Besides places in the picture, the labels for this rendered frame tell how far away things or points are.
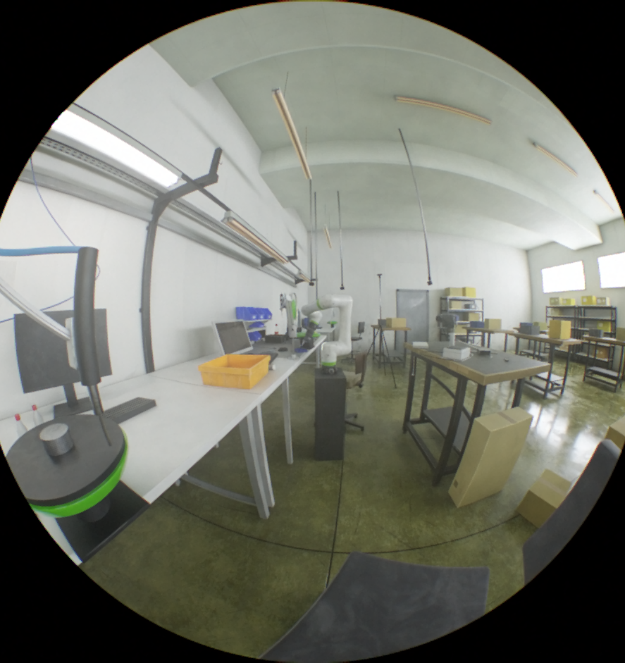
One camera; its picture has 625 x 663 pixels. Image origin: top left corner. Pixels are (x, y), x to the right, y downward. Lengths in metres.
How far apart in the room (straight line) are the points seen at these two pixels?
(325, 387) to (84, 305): 1.52
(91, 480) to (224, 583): 1.10
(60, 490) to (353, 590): 0.60
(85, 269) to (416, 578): 0.90
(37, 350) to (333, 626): 1.25
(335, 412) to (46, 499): 1.69
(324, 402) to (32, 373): 1.82
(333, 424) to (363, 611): 1.46
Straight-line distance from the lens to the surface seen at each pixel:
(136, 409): 0.94
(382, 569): 0.67
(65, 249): 0.40
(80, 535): 0.54
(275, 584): 1.34
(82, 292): 0.36
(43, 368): 1.12
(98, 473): 0.38
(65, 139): 1.51
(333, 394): 1.64
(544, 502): 1.78
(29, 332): 1.11
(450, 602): 0.69
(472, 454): 1.52
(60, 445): 0.46
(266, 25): 2.48
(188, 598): 1.42
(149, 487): 0.57
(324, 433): 1.80
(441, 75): 3.49
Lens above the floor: 1.28
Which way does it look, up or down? 5 degrees down
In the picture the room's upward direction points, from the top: 1 degrees counter-clockwise
